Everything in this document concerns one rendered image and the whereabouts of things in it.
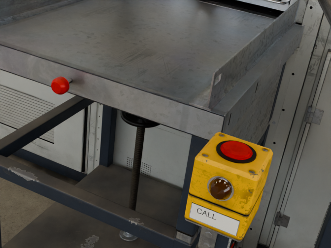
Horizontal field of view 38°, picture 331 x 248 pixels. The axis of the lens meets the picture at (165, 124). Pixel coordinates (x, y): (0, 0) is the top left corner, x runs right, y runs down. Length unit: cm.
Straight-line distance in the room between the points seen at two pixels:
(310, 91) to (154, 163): 64
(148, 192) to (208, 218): 111
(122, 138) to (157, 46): 79
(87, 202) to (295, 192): 77
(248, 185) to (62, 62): 49
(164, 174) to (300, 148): 53
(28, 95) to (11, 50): 99
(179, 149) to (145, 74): 82
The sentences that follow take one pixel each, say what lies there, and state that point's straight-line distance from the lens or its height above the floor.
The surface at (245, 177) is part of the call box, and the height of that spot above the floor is 90.
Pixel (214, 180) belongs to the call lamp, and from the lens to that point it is 57.
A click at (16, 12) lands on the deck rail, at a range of 120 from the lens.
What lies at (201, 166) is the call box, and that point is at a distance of 58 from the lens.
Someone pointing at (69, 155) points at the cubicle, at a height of 12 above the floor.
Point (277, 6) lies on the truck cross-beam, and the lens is 147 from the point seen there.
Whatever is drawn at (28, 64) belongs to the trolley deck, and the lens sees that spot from 98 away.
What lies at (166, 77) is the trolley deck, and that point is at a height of 85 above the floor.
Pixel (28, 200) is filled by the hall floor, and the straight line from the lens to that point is 194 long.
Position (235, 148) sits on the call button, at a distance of 59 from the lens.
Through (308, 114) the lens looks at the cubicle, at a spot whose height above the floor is 60.
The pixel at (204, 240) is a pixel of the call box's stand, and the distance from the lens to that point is 67.
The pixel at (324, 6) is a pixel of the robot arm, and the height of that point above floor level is 106.
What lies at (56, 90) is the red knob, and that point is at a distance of 90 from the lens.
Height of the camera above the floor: 120
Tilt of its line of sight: 29 degrees down
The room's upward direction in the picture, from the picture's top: 8 degrees clockwise
